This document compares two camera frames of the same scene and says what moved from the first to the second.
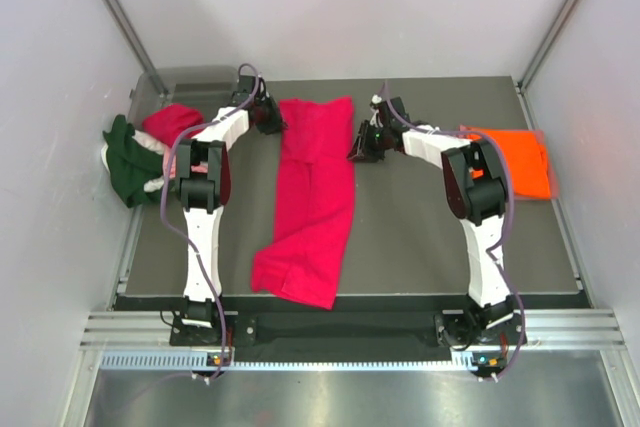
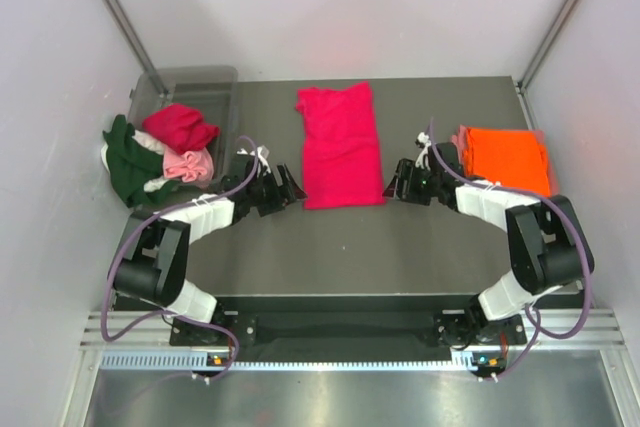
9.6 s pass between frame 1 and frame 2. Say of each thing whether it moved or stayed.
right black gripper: moved
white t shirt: stayed
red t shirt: stayed
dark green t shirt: stayed
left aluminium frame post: stayed
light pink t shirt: stayed
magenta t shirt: moved
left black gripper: moved
